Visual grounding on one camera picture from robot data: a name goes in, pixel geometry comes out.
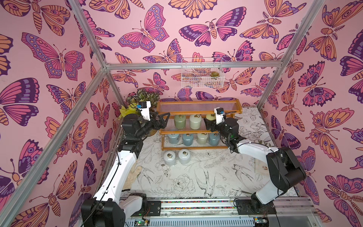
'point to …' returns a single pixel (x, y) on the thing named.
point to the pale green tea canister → (202, 138)
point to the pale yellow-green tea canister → (211, 117)
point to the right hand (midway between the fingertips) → (212, 115)
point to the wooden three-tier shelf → (185, 129)
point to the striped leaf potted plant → (142, 95)
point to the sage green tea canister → (180, 121)
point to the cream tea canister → (195, 121)
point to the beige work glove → (133, 176)
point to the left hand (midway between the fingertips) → (165, 112)
